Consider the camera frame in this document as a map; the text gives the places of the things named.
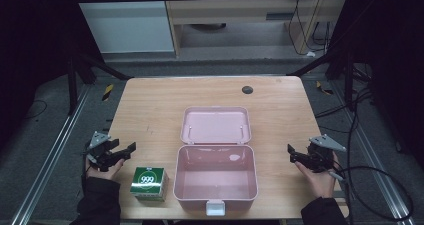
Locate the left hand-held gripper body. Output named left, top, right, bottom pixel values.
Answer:
left=84, top=130, right=118, bottom=172

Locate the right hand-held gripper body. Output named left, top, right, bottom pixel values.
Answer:
left=307, top=133, right=348, bottom=174

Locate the person's left hand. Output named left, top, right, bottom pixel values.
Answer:
left=85, top=158, right=126, bottom=182

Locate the person's right hand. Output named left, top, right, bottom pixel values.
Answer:
left=294, top=153, right=340, bottom=200

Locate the green and white medicine box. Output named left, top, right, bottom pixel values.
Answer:
left=129, top=166, right=170, bottom=202

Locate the yellow black tape strip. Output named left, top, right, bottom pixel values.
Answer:
left=101, top=83, right=115, bottom=102
left=315, top=80, right=334, bottom=96

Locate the pink plastic storage box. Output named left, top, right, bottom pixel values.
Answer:
left=172, top=105, right=260, bottom=217

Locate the white cabinet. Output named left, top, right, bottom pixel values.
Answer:
left=69, top=0, right=176, bottom=55

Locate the black curtain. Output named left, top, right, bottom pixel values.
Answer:
left=328, top=0, right=424, bottom=169
left=0, top=0, right=104, bottom=149

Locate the light wooden desk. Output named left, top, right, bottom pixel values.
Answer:
left=161, top=0, right=349, bottom=57

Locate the grey cable plug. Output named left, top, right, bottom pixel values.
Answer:
left=327, top=171, right=346, bottom=184

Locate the long black floor cable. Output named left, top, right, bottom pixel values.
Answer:
left=345, top=89, right=374, bottom=225

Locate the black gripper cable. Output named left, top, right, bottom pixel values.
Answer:
left=333, top=165, right=415, bottom=222

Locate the aluminium floor rail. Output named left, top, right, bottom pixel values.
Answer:
left=331, top=81, right=416, bottom=225
left=9, top=84, right=92, bottom=225

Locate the thin black floor cable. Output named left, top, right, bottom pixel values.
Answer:
left=22, top=99, right=49, bottom=120

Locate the black frame strut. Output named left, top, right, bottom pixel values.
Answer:
left=287, top=49, right=356, bottom=111
left=66, top=53, right=135, bottom=117

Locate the black cable under desk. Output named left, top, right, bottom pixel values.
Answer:
left=287, top=0, right=317, bottom=57

